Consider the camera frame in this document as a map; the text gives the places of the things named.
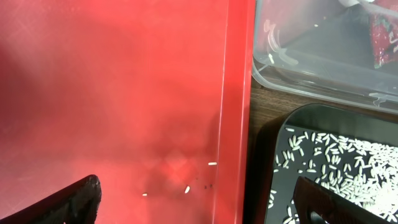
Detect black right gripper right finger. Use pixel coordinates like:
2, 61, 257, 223
293, 176, 389, 224

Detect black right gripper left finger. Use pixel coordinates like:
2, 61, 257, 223
1, 175, 102, 224

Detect red snack wrapper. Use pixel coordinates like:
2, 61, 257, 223
370, 0, 397, 68

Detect white tissue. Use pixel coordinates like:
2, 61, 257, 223
338, 0, 374, 7

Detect spilled rice and leftovers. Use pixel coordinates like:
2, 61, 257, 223
265, 126, 397, 223

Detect black tray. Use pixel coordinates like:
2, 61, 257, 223
248, 104, 397, 223

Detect red plastic tray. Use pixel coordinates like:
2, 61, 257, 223
1, 0, 255, 223

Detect clear plastic bin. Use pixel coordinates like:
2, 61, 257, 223
252, 0, 397, 113

